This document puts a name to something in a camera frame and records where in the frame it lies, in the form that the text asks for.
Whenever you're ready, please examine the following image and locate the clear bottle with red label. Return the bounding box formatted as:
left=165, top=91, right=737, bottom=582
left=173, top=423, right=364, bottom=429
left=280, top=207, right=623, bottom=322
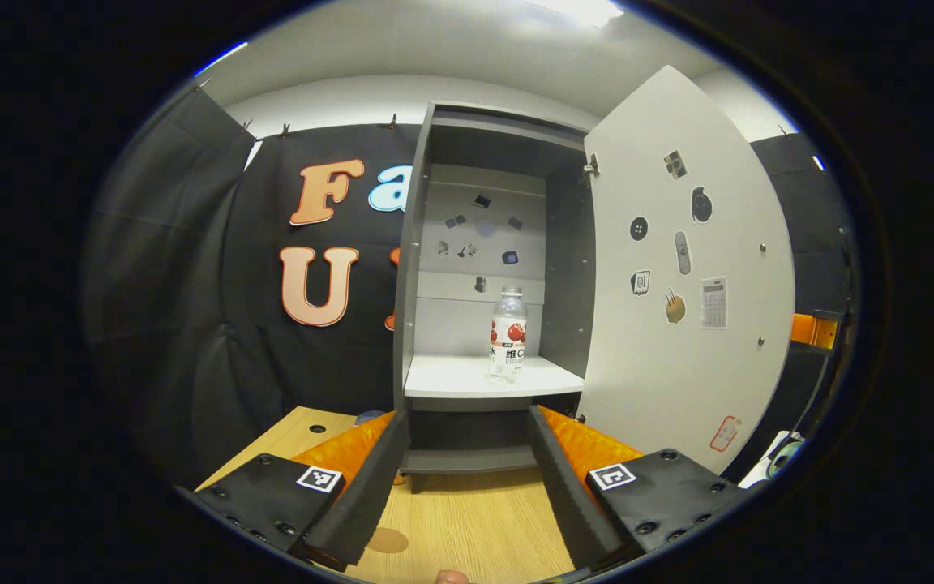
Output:
left=488, top=286, right=529, bottom=385

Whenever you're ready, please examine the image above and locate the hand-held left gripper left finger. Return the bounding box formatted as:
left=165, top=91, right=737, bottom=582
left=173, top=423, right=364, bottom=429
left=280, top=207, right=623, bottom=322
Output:
left=178, top=410, right=412, bottom=569

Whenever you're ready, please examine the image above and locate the white cabinet door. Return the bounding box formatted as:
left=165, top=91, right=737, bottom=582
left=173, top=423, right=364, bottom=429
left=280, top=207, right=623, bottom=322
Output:
left=576, top=65, right=797, bottom=475

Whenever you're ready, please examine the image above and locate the black backdrop cloth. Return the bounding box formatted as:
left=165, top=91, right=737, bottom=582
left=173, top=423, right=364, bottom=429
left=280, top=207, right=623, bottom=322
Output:
left=82, top=81, right=857, bottom=487

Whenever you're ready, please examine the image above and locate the teal round object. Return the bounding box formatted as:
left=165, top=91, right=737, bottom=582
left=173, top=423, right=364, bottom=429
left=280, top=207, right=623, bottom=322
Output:
left=767, top=438, right=804, bottom=479

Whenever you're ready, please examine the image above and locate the round brown coaster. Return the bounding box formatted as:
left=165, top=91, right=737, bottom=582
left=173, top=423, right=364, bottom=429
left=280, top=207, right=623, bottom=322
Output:
left=367, top=527, right=409, bottom=555

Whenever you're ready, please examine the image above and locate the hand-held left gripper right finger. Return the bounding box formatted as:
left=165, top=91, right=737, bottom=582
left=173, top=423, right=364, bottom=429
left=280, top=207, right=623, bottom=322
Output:
left=528, top=404, right=748, bottom=572

